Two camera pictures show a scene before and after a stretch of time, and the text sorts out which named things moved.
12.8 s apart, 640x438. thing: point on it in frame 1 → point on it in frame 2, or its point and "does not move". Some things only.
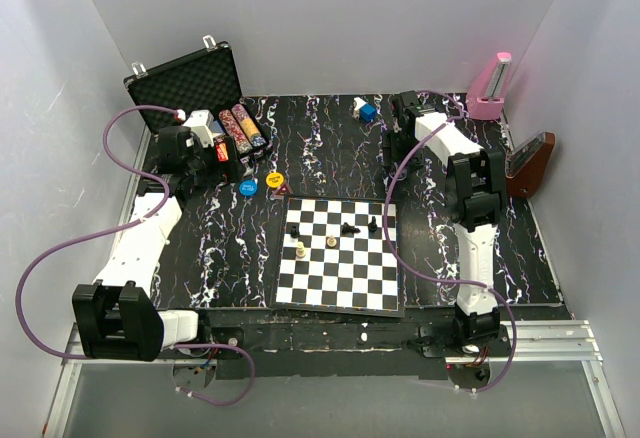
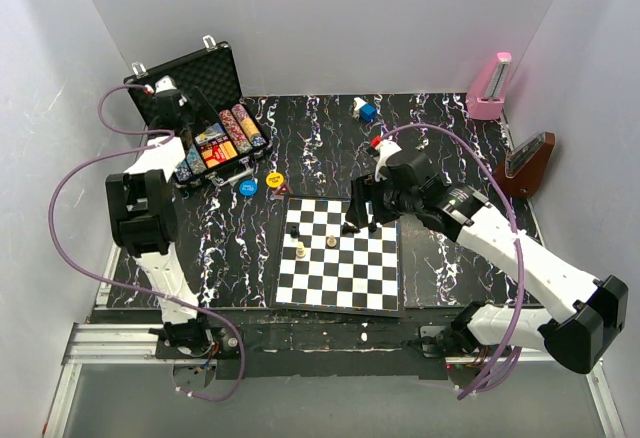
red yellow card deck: [222, 150] does not move
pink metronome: [486, 99] does not move
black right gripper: [389, 150] → [363, 189]
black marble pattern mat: [225, 250] does not move
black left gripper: [228, 170] → [190, 106]
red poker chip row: [232, 129] does not move
